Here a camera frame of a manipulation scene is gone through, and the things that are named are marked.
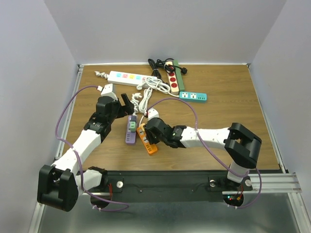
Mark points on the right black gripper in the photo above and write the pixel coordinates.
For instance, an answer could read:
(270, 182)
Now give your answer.
(150, 132)

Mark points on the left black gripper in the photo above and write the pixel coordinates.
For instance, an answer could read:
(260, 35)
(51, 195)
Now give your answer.
(122, 109)

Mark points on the orange power strip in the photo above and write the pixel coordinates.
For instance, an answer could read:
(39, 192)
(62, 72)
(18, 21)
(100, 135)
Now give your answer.
(151, 148)

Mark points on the purple power strip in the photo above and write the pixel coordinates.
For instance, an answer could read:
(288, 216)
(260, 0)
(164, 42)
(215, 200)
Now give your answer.
(130, 138)

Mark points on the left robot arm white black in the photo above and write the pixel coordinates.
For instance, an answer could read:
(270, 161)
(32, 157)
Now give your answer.
(61, 184)

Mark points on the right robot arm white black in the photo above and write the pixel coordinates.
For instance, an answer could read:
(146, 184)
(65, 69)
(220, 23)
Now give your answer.
(241, 144)

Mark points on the green charger plug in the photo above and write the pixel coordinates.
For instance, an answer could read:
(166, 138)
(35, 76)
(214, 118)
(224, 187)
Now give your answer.
(132, 126)

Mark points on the white multicolour power strip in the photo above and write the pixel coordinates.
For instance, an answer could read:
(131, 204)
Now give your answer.
(129, 79)

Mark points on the teal power strip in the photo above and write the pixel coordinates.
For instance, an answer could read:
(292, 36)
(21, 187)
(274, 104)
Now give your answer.
(193, 97)

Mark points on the beige red power strip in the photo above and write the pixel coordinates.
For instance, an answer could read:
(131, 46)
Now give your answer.
(172, 79)

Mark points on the dark green power strip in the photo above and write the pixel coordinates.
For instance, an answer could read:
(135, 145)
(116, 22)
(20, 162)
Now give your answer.
(178, 72)

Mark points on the white coiled cord purple strip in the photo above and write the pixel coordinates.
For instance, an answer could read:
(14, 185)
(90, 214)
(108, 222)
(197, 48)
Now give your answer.
(140, 103)

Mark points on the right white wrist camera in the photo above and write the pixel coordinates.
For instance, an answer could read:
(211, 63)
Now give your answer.
(152, 113)

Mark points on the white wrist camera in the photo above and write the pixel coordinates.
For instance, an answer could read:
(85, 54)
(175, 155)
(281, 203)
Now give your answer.
(152, 113)
(109, 91)

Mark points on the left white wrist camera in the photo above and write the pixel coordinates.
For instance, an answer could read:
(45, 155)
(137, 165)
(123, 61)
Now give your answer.
(109, 91)

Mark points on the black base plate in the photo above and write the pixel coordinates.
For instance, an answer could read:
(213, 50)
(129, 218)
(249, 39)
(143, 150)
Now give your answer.
(170, 186)

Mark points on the left aluminium rail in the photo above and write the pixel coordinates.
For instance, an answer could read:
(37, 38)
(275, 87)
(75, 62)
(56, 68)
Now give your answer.
(63, 124)

